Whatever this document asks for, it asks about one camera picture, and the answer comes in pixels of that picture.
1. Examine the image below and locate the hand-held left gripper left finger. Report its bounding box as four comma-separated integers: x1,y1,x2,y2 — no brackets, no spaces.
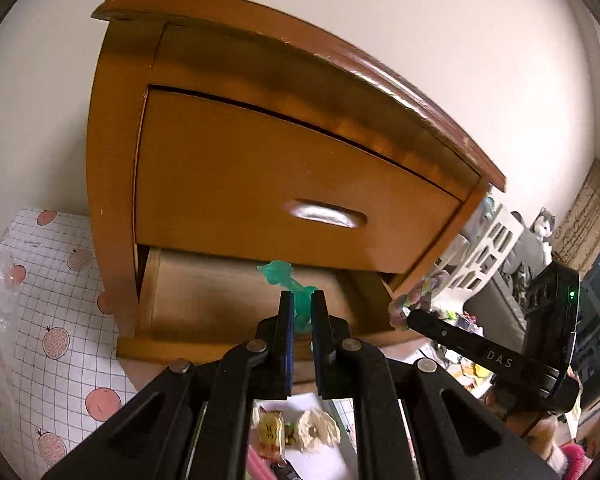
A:
40,290,296,480

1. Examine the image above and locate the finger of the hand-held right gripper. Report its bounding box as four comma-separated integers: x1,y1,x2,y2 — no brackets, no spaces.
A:
404,307,533,378

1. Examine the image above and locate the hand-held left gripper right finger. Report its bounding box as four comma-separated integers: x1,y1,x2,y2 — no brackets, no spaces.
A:
310,290,561,480

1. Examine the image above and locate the green toy figure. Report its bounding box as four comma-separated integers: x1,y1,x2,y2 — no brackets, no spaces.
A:
257,260,321,335

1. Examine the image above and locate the colourful braided rope toy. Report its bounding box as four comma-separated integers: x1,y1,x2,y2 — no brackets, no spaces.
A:
388,268,452,332

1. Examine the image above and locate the orange wooden drawer cabinet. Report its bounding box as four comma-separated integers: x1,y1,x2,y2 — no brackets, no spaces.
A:
116,244,431,361

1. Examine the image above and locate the wooden upper drawer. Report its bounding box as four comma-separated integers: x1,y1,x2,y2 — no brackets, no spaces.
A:
134,85,465,275

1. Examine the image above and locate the grey storage box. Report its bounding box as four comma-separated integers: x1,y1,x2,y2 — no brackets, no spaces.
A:
466,237,552,358

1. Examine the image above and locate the crumpled beige wrapper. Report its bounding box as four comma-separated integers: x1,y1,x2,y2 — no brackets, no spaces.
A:
296,407,342,456

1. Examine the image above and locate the yellow red snack packet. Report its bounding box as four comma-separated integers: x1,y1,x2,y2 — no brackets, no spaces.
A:
253,407,286,461

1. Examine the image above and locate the husky plush toy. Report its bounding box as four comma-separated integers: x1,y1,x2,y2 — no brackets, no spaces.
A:
529,207,559,262

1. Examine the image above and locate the white lattice basket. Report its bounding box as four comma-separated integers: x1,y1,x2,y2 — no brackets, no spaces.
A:
432,200,527,307

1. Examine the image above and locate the fruit print grid tablecloth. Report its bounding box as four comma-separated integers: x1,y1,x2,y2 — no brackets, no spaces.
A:
0,207,148,480

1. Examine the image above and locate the wooden nightstand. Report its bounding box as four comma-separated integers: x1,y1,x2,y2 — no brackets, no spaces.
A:
85,0,507,361

